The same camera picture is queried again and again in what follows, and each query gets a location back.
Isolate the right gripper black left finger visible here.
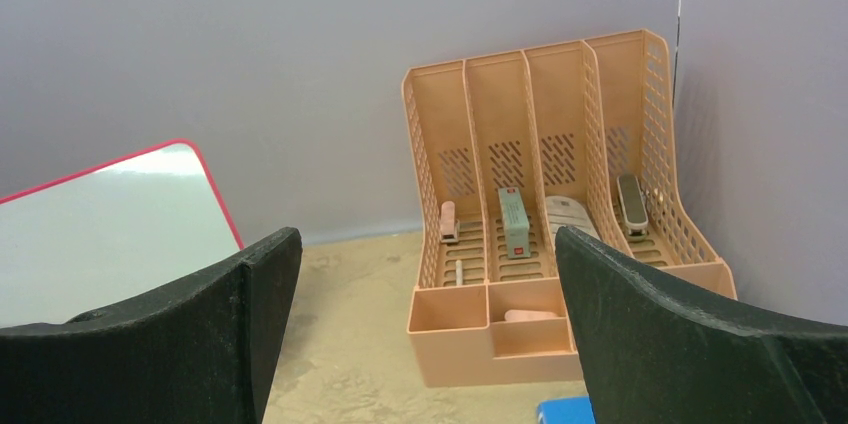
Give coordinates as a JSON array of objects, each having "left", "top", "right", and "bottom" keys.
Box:
[{"left": 1, "top": 227, "right": 303, "bottom": 423}]

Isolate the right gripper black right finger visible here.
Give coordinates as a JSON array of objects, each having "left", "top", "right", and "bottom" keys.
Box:
[{"left": 555, "top": 227, "right": 847, "bottom": 423}]

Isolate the red-framed whiteboard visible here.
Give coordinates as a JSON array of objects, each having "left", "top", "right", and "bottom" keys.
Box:
[{"left": 1, "top": 140, "right": 244, "bottom": 327}]

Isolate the blue notebook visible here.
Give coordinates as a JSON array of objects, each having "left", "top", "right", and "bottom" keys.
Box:
[{"left": 536, "top": 396, "right": 596, "bottom": 424}]

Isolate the pink eraser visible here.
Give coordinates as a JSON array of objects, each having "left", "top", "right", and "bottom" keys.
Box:
[{"left": 504, "top": 309, "right": 559, "bottom": 322}]

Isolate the white oval tape dispenser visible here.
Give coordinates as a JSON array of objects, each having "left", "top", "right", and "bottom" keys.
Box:
[{"left": 545, "top": 195, "right": 600, "bottom": 239}]

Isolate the green staples box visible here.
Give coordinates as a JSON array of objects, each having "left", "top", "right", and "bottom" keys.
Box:
[{"left": 498, "top": 187, "right": 531, "bottom": 259}]

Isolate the small white stick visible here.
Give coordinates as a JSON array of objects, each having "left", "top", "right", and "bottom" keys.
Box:
[{"left": 454, "top": 259, "right": 464, "bottom": 287}]

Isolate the small pink stapler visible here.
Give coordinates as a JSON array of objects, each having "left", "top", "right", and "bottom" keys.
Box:
[{"left": 439, "top": 201, "right": 459, "bottom": 244}]

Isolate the orange plastic desk organizer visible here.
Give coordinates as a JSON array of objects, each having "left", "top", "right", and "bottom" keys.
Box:
[{"left": 402, "top": 29, "right": 737, "bottom": 387}]

